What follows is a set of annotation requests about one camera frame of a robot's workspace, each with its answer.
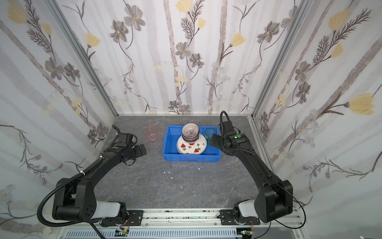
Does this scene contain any white slotted cable duct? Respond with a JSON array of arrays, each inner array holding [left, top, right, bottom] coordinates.
[[64, 228, 244, 239]]

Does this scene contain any watermelon pattern plate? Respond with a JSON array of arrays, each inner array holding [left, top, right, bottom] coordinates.
[[177, 134, 207, 155]]

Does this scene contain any pink glass cup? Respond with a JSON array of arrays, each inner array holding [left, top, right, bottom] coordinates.
[[144, 125, 157, 141]]

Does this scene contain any blue white striped bowl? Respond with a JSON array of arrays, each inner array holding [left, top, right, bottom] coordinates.
[[182, 122, 200, 142]]

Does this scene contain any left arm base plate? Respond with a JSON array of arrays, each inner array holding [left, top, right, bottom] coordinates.
[[99, 209, 144, 227]]

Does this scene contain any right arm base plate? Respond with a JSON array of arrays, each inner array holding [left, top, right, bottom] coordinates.
[[217, 209, 261, 226]]

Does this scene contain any aluminium rail frame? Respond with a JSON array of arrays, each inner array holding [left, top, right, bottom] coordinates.
[[55, 208, 305, 239]]

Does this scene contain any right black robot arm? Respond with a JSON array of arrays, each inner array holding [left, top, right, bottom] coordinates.
[[209, 111, 298, 224]]

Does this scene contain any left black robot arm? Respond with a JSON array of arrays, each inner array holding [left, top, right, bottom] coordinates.
[[36, 125, 147, 239]]

